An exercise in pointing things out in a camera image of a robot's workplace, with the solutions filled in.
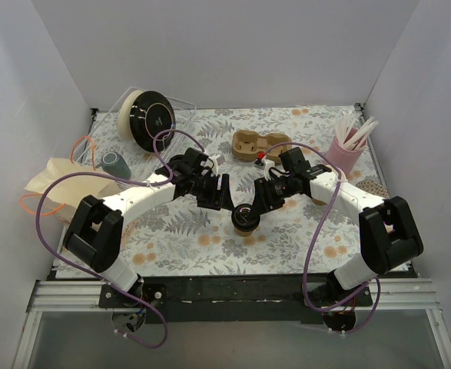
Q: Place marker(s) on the brown pulp cup carrier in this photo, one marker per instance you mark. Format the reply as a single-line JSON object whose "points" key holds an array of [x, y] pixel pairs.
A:
{"points": [[247, 145]]}

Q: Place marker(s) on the brown paper coffee cup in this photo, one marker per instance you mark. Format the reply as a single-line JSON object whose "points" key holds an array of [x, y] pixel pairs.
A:
{"points": [[244, 231]]}

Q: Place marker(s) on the black coffee cup lid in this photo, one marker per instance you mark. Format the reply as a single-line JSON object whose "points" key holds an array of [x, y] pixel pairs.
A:
{"points": [[241, 215]]}

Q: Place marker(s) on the stack of paper cups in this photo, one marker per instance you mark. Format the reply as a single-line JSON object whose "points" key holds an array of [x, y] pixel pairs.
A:
{"points": [[323, 186]]}

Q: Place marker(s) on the dark green mug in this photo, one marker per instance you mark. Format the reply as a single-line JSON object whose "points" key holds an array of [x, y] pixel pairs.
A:
{"points": [[114, 164]]}

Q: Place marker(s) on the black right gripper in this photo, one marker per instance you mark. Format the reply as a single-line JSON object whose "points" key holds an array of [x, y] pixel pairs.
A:
{"points": [[262, 194]]}

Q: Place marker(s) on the cream round plate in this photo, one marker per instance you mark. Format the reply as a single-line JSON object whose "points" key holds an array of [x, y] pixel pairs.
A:
{"points": [[123, 124]]}

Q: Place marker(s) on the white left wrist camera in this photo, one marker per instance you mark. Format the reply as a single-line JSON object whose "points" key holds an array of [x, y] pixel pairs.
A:
{"points": [[217, 159]]}

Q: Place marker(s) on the kraft paper takeout bag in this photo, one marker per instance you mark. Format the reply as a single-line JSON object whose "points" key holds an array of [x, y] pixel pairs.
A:
{"points": [[63, 200]]}

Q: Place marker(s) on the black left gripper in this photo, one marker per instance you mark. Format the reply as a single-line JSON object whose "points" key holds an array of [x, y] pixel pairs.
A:
{"points": [[217, 190]]}

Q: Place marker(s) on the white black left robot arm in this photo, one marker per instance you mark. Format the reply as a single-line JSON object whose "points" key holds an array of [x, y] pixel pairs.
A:
{"points": [[95, 232]]}

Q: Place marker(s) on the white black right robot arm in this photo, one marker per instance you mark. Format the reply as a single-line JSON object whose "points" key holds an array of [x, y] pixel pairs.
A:
{"points": [[388, 233]]}

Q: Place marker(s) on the floral patterned tablecloth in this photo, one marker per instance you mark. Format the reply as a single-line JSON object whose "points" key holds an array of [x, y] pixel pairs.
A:
{"points": [[182, 239]]}

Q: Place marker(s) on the aluminium frame rail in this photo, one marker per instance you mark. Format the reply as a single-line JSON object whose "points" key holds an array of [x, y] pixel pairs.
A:
{"points": [[90, 295]]}

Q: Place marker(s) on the black table front rail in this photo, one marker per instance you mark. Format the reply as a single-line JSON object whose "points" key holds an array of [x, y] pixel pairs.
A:
{"points": [[257, 297]]}

